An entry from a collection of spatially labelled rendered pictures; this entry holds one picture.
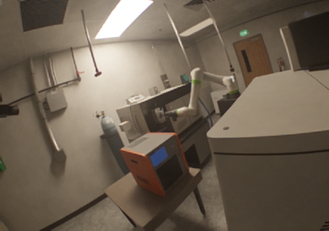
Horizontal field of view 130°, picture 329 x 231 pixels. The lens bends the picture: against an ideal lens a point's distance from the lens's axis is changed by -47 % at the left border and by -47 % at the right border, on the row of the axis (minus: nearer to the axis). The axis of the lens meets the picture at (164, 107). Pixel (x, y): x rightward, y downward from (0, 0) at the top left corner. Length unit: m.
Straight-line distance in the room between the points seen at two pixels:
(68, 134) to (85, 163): 0.57
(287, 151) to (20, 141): 2.74
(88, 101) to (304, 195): 2.70
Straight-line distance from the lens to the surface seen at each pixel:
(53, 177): 2.71
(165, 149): 1.15
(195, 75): 1.57
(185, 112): 1.49
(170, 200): 1.21
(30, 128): 2.62
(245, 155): 0.22
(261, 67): 4.98
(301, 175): 0.24
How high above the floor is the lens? 1.54
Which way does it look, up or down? 8 degrees down
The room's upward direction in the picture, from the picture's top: 20 degrees counter-clockwise
